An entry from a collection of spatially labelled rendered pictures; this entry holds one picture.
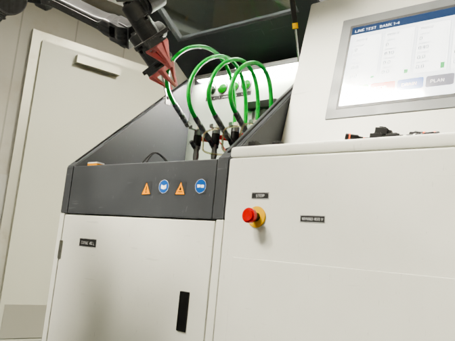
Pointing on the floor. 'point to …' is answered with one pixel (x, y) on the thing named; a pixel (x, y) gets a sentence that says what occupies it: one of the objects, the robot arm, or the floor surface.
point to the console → (340, 220)
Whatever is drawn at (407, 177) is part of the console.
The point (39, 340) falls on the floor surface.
